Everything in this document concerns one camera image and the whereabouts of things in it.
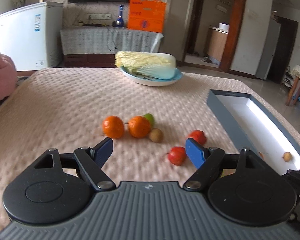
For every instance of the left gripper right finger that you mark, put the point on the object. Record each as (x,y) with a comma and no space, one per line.
(207,162)

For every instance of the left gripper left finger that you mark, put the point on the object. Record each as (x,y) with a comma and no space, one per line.
(90,162)

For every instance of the green tomato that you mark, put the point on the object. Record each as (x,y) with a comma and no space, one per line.
(150,118)

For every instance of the wooden kitchen cabinet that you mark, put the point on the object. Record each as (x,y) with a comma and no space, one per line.
(215,44)

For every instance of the far red apple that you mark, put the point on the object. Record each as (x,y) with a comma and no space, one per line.
(198,136)

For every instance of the red apple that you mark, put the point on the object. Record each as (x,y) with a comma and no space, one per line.
(177,155)
(198,136)

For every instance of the near red apple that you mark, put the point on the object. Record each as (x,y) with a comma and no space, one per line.
(177,155)

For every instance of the left mandarin orange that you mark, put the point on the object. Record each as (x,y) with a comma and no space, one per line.
(113,127)

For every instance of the mandarin orange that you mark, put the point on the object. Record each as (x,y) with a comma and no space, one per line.
(113,127)
(139,127)

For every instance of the brown kiwi fruit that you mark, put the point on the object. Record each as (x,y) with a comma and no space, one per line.
(156,135)

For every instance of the grey shallow cardboard box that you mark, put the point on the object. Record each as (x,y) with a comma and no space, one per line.
(250,125)

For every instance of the right mandarin orange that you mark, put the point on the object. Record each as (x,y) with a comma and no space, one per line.
(139,127)

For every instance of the pink quilted table cover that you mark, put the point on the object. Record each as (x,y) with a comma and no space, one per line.
(58,110)

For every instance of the small yellow longan fruit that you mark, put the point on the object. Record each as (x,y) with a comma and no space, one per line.
(287,156)

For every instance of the blue rimmed white plate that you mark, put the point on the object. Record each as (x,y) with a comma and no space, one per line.
(151,81)

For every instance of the napa cabbage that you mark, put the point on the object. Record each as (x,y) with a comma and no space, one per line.
(155,65)

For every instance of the grey refrigerator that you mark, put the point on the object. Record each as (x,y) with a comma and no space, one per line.
(268,50)

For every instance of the grey cloth covered cabinet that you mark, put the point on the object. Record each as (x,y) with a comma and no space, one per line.
(97,46)

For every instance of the lace covered dining table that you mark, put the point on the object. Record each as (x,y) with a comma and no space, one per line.
(294,92)

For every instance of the white chest freezer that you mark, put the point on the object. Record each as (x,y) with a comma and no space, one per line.
(30,36)

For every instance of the blue glass bottle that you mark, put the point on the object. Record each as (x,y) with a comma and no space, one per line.
(119,21)

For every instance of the orange gift box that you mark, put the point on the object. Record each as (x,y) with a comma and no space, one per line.
(146,15)

